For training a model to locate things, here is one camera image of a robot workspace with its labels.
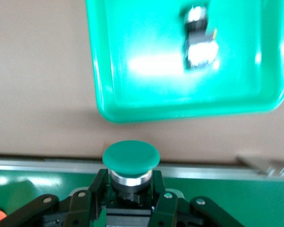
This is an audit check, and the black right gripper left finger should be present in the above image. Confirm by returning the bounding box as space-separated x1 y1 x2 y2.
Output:
61 169 108 227

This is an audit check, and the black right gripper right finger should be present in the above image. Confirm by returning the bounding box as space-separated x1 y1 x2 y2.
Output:
151 170 185 227

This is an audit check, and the green push button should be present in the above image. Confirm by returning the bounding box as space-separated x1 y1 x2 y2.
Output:
102 140 160 227
181 4 220 71

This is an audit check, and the green conveyor belt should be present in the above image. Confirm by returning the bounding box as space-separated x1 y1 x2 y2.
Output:
0 153 284 227

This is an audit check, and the green plastic tray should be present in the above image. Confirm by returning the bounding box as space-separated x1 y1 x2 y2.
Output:
85 0 284 124

